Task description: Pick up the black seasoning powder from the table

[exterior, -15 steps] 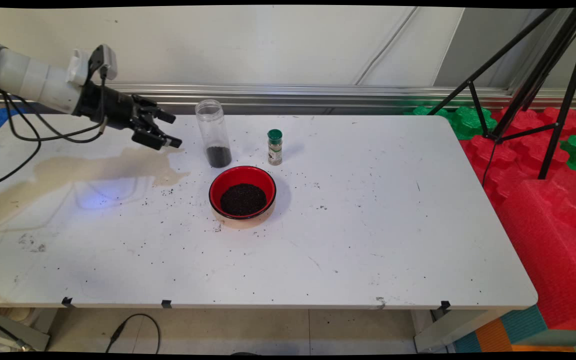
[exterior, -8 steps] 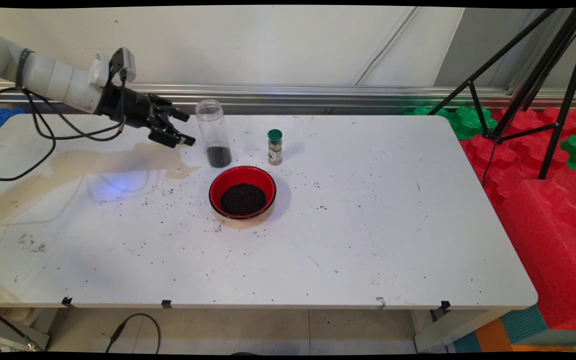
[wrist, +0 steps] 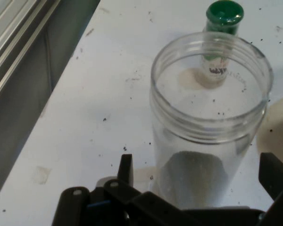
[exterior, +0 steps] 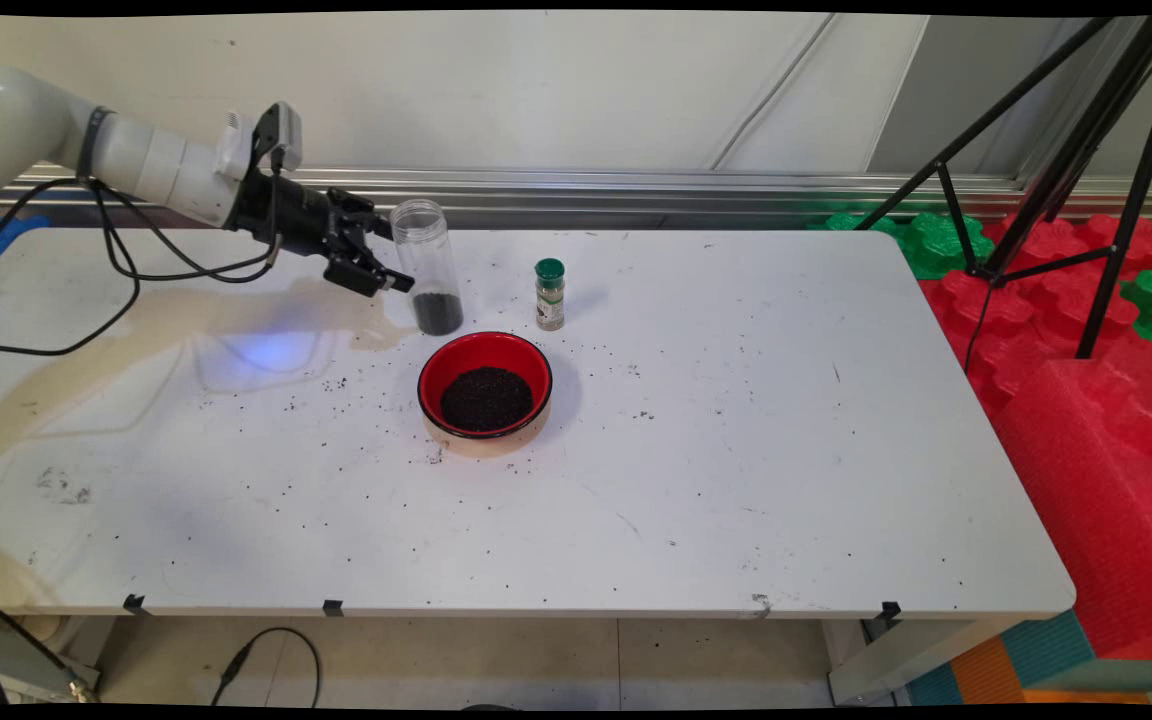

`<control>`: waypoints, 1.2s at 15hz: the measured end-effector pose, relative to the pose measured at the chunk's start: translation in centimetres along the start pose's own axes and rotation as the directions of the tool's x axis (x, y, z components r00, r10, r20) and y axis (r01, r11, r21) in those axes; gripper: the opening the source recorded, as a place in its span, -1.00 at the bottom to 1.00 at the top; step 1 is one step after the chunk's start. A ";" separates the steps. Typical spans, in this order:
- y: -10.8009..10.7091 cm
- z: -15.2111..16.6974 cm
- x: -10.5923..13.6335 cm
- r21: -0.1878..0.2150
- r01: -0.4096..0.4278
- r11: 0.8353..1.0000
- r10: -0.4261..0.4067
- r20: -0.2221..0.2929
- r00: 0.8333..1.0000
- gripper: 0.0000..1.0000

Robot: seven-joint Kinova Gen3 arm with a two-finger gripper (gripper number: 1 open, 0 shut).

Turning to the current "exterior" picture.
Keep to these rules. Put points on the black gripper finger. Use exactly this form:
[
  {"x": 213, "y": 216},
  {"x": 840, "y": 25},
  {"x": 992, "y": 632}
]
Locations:
[
  {"x": 356, "y": 270},
  {"x": 356, "y": 212}
]

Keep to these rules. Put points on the red bowl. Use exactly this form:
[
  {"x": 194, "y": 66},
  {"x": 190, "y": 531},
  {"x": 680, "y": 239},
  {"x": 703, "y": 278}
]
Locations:
[{"x": 486, "y": 350}]

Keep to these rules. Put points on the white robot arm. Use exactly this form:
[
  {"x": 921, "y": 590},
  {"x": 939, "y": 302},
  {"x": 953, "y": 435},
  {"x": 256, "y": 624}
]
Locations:
[{"x": 26, "y": 120}]

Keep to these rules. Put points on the large red foam block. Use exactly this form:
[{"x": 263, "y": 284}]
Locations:
[{"x": 1096, "y": 500}]

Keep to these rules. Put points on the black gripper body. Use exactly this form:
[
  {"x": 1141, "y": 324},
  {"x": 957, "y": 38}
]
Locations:
[{"x": 286, "y": 215}]

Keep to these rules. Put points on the black tripod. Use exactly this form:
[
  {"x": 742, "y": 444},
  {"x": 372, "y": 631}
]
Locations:
[{"x": 1137, "y": 190}]

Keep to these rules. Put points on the grey table leg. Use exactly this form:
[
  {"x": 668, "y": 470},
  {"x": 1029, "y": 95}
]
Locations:
[
  {"x": 896, "y": 665},
  {"x": 16, "y": 665}
]

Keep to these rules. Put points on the black seeds pile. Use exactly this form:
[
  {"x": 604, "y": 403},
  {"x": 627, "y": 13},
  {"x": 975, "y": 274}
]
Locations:
[{"x": 486, "y": 400}]

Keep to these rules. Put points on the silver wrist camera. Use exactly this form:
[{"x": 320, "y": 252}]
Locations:
[{"x": 281, "y": 130}]

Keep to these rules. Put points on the clear plastic jar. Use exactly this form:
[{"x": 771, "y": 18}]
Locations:
[{"x": 426, "y": 250}]

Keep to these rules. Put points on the blue foam gear tile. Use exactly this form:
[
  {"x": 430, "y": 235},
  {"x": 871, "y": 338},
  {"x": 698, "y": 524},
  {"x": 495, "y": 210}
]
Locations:
[{"x": 11, "y": 240}]

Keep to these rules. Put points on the orange foam floor tile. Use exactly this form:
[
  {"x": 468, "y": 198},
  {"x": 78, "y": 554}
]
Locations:
[{"x": 986, "y": 675}]

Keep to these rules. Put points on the aluminium wall rail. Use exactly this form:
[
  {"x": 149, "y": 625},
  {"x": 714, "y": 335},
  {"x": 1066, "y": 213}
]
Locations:
[{"x": 736, "y": 188}]

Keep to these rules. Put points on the green capped spice bottle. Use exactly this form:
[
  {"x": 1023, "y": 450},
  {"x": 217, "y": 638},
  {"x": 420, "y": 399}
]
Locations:
[{"x": 550, "y": 300}]

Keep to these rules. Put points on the teal foam floor tile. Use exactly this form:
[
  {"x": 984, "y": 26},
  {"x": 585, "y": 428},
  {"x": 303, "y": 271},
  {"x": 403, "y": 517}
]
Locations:
[{"x": 1046, "y": 650}]

